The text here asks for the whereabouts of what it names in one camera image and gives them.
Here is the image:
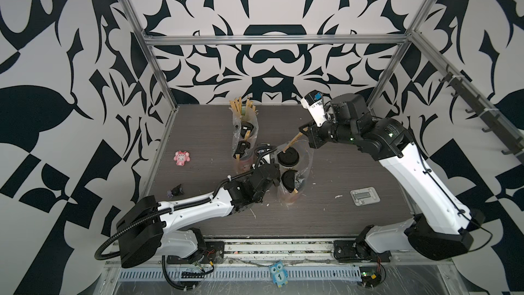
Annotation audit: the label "red milk tea cup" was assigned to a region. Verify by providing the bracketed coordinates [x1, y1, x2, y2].
[278, 169, 304, 204]
[233, 141, 254, 174]
[240, 121, 255, 139]

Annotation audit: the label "red milk tea cup back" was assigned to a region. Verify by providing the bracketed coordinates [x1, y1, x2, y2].
[278, 169, 304, 204]

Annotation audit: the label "clear plastic bag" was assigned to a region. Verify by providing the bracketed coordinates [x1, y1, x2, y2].
[274, 139, 314, 206]
[231, 106, 259, 174]

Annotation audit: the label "cream milk tea cup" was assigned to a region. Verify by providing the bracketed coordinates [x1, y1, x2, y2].
[276, 147, 300, 168]

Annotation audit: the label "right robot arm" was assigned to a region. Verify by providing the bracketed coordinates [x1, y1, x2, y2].
[299, 90, 485, 261]

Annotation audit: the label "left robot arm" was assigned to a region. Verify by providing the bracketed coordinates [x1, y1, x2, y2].
[94, 163, 281, 269]

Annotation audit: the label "pink pig toy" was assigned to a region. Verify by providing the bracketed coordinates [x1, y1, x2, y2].
[173, 151, 191, 166]

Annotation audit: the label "small purple black toy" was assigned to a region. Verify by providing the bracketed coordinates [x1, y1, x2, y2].
[166, 184, 184, 198]

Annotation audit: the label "blue owl number tag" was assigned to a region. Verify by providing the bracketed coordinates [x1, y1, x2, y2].
[269, 261, 289, 288]

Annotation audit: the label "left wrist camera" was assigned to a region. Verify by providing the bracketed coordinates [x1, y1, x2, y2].
[253, 143, 278, 168]

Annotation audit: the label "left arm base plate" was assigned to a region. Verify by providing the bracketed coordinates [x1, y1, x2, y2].
[166, 241, 225, 264]

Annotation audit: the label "aluminium front rail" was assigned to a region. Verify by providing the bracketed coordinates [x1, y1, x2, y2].
[121, 238, 452, 269]

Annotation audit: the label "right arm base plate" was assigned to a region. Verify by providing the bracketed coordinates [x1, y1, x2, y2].
[333, 240, 391, 263]

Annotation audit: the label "wall hook rack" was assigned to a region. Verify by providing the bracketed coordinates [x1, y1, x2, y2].
[439, 64, 523, 165]

